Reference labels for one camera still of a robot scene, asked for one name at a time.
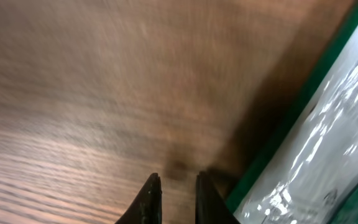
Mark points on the green 3M gloves package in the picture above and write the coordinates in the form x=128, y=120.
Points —
x=308, y=170

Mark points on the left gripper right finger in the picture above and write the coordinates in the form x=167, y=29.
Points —
x=210, y=207

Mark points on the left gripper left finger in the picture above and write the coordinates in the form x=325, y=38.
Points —
x=146, y=208

